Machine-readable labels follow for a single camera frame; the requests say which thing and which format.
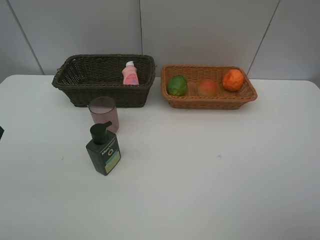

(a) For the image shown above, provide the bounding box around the green lime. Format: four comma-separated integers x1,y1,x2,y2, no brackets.
167,75,188,97

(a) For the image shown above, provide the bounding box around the pink bottle white cap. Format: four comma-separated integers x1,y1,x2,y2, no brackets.
122,61,139,85

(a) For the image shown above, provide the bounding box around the red yellow peach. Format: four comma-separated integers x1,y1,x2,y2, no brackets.
197,79,218,97

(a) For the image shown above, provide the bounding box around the orange tangerine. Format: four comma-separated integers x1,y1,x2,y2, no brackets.
222,69,244,92

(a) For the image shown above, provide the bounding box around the translucent pink plastic cup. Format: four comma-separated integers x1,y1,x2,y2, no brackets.
88,96,119,133

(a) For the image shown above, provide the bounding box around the dark green pump bottle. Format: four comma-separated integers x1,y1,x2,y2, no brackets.
86,121,121,176

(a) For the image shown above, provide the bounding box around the orange wicker basket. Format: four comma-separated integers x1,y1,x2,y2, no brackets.
161,64,258,110

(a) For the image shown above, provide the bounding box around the dark brown wicker basket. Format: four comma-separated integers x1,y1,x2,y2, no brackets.
52,54,156,108

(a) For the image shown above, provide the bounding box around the black object at left edge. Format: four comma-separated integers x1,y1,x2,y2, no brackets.
0,126,5,139

